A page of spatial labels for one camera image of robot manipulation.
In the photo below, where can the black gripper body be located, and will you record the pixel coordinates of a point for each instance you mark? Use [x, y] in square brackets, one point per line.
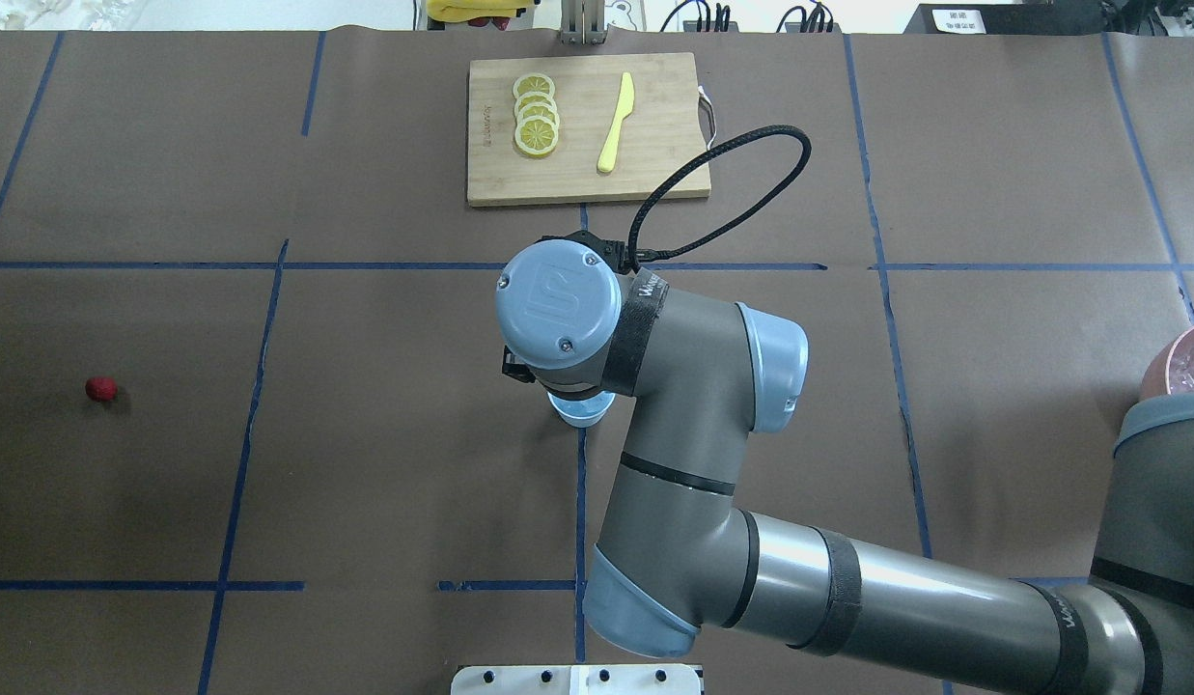
[513, 365]

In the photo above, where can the red strawberry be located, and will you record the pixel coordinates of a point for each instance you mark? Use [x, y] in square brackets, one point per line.
[101, 388]

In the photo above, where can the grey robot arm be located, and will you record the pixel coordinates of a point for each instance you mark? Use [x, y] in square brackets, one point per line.
[675, 554]

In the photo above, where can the light blue plastic cup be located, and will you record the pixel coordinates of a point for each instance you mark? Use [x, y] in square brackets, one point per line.
[583, 414]

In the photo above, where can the pink bowl of ice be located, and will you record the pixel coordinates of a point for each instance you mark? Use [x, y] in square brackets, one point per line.
[1172, 370]

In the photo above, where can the yellow plastic knife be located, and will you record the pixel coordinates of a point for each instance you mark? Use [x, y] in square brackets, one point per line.
[609, 152]

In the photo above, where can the lemon slice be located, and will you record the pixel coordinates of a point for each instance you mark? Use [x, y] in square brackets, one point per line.
[537, 139]
[531, 98]
[539, 116]
[533, 83]

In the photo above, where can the bamboo cutting board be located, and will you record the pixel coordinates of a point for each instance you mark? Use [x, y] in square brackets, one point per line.
[662, 133]

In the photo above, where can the yellow cloth bag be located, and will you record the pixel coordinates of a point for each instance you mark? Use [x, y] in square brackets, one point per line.
[460, 11]

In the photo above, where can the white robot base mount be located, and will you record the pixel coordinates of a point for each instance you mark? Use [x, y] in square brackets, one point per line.
[669, 678]

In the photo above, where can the aluminium frame post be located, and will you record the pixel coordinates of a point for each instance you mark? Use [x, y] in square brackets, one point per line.
[583, 22]

